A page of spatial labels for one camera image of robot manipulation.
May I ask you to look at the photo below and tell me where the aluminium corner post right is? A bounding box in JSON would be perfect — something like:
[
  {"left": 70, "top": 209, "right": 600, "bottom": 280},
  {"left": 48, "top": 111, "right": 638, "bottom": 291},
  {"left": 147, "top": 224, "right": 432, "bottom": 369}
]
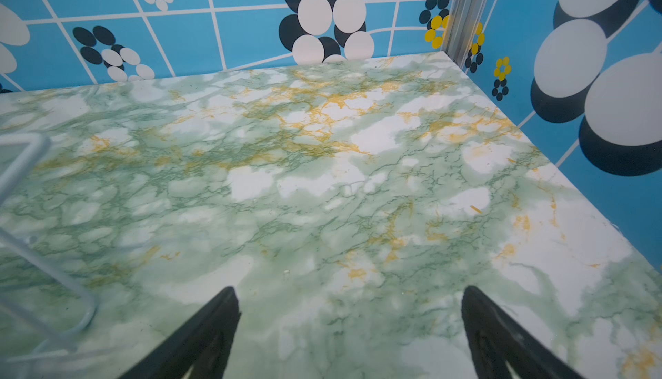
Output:
[{"left": 442, "top": 0, "right": 487, "bottom": 67}]

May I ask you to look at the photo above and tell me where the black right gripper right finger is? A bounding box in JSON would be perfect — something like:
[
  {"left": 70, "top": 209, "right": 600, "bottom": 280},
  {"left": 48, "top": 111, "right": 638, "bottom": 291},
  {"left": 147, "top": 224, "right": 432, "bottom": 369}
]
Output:
[{"left": 461, "top": 285, "right": 581, "bottom": 378}]

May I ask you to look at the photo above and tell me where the white wire dish rack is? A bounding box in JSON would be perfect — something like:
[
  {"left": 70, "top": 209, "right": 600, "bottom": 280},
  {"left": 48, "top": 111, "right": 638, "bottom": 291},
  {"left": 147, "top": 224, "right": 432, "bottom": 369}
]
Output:
[{"left": 1, "top": 133, "right": 98, "bottom": 365}]

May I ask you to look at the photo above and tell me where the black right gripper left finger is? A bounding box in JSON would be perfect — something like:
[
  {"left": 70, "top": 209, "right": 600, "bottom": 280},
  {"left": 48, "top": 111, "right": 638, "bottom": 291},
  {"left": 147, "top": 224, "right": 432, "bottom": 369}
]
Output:
[{"left": 122, "top": 286, "right": 241, "bottom": 378}]

